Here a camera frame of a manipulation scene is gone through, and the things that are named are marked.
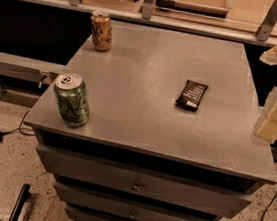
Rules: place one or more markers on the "black rxbar chocolate bar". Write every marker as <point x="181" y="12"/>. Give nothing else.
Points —
<point x="191" y="96"/>

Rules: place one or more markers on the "grey drawer cabinet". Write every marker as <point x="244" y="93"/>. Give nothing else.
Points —
<point x="140" y="157"/>

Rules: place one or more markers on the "black bar on floor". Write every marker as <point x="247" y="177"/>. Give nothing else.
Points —
<point x="22" y="198"/>

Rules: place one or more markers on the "green soda can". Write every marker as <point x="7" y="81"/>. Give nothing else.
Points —
<point x="71" y="98"/>

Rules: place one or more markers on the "grey metal shelf rail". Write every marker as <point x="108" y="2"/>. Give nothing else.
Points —
<point x="145" y="15"/>

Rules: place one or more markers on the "orange soda can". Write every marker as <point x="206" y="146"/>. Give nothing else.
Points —
<point x="101" y="30"/>

